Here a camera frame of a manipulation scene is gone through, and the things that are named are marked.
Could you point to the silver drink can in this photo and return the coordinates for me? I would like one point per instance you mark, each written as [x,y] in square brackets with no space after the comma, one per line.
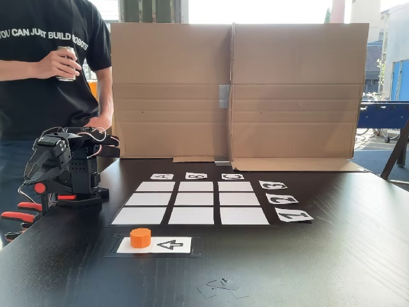
[66,50]

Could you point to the round orange token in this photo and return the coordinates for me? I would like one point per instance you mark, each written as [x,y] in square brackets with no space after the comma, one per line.
[140,238]

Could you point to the white nine-square grid sheet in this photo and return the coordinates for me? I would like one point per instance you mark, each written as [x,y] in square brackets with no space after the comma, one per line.
[195,198]

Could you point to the person's left hand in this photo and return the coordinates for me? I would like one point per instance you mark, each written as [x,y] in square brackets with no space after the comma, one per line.
[100,122]

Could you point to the person's right hand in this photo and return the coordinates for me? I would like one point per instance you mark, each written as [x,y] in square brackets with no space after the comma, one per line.
[56,65]

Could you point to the black and orange clamp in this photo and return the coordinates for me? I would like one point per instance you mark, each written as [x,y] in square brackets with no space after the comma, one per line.
[12,236]
[40,188]

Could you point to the person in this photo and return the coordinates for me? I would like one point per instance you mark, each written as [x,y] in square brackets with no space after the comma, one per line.
[41,105]

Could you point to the white arrow paper sheet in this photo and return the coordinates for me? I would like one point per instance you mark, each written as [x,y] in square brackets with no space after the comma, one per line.
[128,247]

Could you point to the paper label letter A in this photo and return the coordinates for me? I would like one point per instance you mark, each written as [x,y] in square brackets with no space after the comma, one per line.
[162,176]

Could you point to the brown cardboard screen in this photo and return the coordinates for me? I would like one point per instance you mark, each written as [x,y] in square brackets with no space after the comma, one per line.
[169,80]
[297,80]

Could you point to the paper label letter B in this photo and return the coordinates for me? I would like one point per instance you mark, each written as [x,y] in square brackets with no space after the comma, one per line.
[196,176]

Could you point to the paper label letter C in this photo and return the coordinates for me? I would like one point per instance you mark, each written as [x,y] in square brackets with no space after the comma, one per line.
[232,176]

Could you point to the paper label number 3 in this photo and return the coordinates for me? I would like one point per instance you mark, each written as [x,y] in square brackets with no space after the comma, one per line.
[273,185]

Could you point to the paper label number 2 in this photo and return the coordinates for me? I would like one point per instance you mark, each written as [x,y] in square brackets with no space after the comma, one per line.
[282,198]

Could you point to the paper label number 1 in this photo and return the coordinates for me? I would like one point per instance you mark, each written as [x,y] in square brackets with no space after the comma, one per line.
[294,215]

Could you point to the black stand leg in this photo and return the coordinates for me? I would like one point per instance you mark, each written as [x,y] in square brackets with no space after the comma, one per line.
[394,153]

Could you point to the grey duct tape strip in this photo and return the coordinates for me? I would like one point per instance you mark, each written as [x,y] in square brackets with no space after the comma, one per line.
[224,96]
[222,162]

